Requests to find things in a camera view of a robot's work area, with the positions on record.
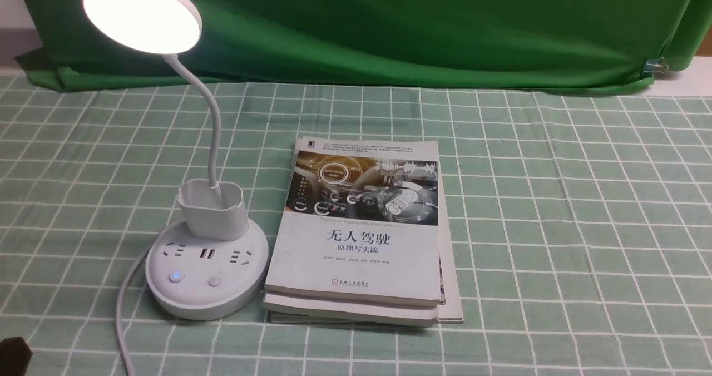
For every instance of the white desk lamp with base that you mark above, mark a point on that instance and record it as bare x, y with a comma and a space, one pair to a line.
211, 263

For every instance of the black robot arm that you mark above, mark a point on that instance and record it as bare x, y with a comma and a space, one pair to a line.
16, 356

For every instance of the top white self-driving book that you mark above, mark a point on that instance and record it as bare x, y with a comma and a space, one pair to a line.
361, 220

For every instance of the middle white book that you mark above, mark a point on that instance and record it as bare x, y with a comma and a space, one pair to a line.
288, 309

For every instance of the green backdrop cloth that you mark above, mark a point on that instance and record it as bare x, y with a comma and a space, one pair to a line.
589, 47

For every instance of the green checkered tablecloth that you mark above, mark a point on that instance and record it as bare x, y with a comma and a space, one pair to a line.
580, 228

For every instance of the blue binder clip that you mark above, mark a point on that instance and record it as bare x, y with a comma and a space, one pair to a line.
655, 66

